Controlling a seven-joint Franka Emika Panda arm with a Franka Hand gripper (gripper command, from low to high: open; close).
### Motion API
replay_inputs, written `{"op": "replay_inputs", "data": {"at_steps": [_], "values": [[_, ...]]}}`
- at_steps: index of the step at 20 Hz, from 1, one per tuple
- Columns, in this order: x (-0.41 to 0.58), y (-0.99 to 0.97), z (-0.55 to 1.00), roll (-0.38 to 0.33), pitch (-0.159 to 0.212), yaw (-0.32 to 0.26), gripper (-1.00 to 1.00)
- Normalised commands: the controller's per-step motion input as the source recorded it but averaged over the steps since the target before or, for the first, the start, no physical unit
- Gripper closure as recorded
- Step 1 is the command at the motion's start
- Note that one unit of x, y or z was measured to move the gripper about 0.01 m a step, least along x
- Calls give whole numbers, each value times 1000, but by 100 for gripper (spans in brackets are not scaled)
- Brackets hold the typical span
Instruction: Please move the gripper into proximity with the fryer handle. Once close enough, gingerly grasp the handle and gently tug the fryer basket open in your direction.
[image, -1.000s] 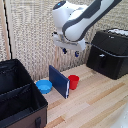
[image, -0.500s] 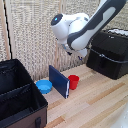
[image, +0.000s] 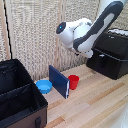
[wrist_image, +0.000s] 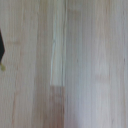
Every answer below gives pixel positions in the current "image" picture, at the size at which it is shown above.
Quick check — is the black fabric storage box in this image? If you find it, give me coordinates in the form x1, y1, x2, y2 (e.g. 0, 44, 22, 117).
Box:
0, 58, 49, 128

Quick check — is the woven folding screen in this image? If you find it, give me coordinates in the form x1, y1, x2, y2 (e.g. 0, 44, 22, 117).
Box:
0, 0, 128, 83

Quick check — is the dark blue hardcover book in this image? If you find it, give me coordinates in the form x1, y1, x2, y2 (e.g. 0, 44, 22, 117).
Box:
48, 64, 71, 100

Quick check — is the blue plastic bowl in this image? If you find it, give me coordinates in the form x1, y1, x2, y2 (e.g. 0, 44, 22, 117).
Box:
35, 79, 54, 95

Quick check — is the red plastic cup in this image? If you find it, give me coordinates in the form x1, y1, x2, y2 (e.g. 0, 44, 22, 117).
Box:
67, 74, 81, 91

